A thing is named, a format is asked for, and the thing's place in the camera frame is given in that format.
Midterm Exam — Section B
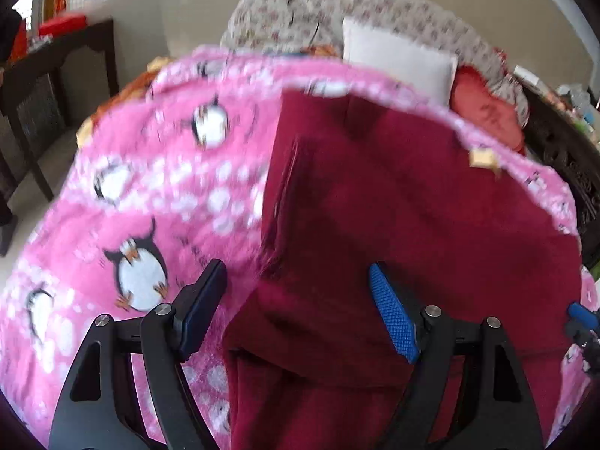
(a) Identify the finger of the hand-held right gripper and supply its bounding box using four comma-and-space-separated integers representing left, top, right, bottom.
565, 302, 600, 371

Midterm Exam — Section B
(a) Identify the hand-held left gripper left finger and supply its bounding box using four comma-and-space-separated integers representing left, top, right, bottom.
48, 259, 228, 450

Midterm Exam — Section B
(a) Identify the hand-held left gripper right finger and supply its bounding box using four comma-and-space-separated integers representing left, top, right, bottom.
368, 262, 547, 450

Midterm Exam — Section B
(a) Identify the dark red fleece garment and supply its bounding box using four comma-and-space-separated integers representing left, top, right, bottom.
222, 89, 584, 450

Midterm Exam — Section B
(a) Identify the pink penguin print blanket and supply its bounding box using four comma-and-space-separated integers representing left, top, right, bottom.
0, 44, 600, 450

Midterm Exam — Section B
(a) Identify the dark carved wooden cabinet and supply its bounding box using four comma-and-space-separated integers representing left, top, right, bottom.
520, 79, 600, 254

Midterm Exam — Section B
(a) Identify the clear plastic bag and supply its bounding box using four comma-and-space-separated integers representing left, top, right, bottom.
558, 83, 600, 132

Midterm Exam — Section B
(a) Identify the red heart-shaped cushion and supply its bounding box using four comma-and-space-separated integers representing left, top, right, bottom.
449, 66, 528, 155

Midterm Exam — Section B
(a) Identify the white flat box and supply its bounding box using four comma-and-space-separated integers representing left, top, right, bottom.
513, 64, 547, 90

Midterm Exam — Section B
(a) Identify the white pillow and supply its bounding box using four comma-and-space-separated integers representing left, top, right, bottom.
342, 16, 459, 108

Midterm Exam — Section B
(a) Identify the dark wooden side table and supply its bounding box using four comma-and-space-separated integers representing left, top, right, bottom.
0, 19, 120, 202

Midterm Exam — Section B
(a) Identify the red box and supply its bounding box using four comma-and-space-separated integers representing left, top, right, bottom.
38, 15, 87, 36

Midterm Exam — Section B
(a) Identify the black cable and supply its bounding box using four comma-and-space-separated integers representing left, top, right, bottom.
287, 0, 324, 43

